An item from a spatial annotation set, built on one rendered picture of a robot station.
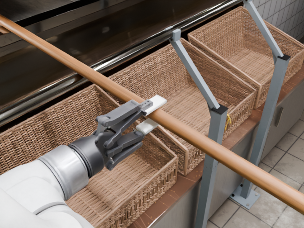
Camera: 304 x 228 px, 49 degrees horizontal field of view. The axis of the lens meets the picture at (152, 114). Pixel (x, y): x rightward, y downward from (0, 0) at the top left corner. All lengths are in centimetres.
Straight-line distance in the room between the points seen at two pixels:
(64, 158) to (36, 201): 10
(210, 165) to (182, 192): 16
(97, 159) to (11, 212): 26
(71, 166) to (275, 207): 168
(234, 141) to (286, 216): 70
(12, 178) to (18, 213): 19
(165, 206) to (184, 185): 13
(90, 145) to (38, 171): 10
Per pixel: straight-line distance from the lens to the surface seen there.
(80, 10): 132
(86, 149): 62
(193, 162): 140
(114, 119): 63
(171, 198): 134
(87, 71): 86
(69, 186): 60
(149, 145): 136
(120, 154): 71
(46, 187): 56
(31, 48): 128
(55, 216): 48
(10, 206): 39
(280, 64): 153
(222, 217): 202
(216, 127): 118
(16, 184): 57
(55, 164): 59
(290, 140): 258
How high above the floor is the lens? 165
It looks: 39 degrees down
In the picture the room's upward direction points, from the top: straight up
